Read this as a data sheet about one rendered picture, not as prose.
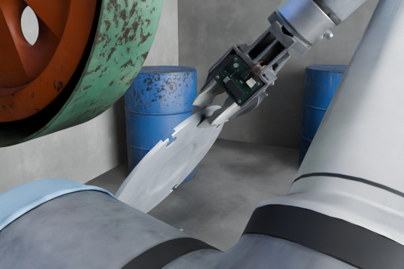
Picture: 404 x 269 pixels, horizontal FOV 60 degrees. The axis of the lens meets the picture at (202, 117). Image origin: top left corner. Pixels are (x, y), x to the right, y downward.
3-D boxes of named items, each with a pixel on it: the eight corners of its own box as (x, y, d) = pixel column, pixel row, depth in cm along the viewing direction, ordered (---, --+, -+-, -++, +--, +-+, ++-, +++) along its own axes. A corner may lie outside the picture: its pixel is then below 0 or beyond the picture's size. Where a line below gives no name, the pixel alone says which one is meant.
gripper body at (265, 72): (202, 72, 49) (266, 7, 44) (222, 67, 57) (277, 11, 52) (239, 113, 48) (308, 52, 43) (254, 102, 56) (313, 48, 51)
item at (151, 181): (123, 238, 73) (121, 235, 73) (218, 147, 83) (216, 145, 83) (92, 207, 47) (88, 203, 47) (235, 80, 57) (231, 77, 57)
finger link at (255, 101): (214, 105, 56) (251, 67, 52) (217, 104, 57) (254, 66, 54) (234, 127, 55) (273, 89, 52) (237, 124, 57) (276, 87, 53)
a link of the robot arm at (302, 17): (300, -12, 50) (340, 29, 49) (276, 12, 52) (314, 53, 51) (294, -19, 43) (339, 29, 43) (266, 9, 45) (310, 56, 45)
